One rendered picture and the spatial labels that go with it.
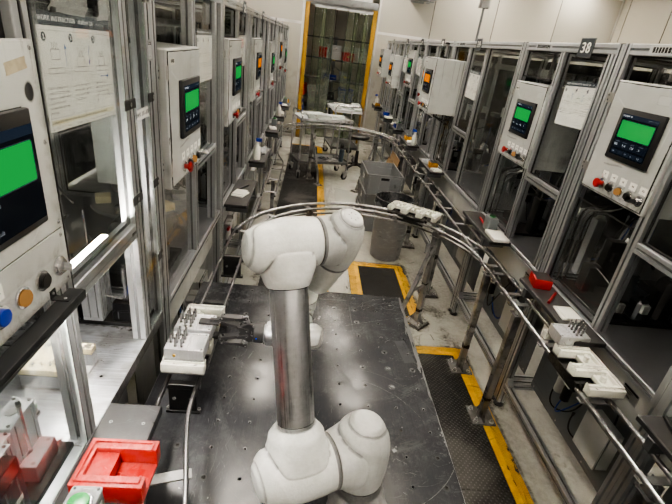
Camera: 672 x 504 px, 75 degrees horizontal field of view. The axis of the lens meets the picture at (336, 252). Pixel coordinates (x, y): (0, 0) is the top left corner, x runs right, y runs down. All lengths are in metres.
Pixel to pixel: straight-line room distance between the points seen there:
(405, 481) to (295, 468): 0.45
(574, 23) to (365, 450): 9.86
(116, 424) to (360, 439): 0.65
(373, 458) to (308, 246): 0.60
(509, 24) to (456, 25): 1.03
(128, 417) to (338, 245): 0.74
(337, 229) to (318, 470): 0.62
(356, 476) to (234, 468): 0.40
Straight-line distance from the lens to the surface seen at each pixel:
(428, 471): 1.60
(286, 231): 1.06
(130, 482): 1.17
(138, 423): 1.36
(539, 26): 10.24
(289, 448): 1.21
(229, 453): 1.55
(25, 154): 0.87
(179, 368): 1.56
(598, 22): 10.77
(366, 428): 1.28
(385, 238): 4.21
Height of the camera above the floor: 1.89
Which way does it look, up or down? 26 degrees down
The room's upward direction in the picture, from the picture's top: 8 degrees clockwise
